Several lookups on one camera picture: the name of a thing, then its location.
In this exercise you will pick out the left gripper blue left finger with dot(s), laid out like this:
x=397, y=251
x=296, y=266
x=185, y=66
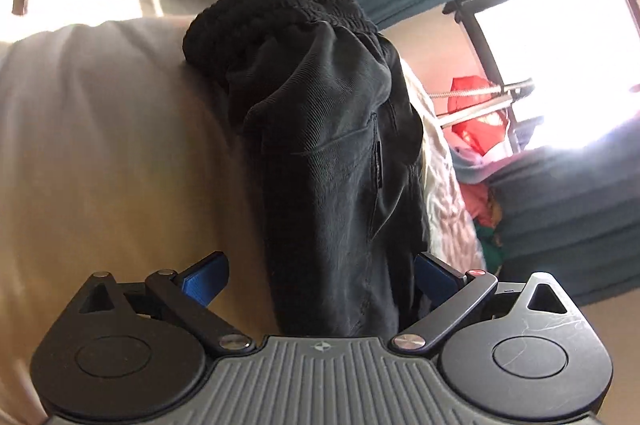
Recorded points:
x=204, y=280

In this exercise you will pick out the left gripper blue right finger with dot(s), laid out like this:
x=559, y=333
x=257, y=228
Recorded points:
x=437, y=280

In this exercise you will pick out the black pants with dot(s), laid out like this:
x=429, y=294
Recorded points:
x=319, y=99

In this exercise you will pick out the green garment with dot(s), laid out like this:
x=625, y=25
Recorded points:
x=491, y=247

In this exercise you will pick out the pink garment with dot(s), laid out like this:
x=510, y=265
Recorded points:
x=481, y=204

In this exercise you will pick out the teal curtain right panel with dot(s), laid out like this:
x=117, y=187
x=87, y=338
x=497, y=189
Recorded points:
x=574, y=214

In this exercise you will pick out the white light stand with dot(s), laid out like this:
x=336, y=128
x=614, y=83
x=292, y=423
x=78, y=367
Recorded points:
x=499, y=97

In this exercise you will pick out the window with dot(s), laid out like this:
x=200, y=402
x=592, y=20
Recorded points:
x=572, y=66

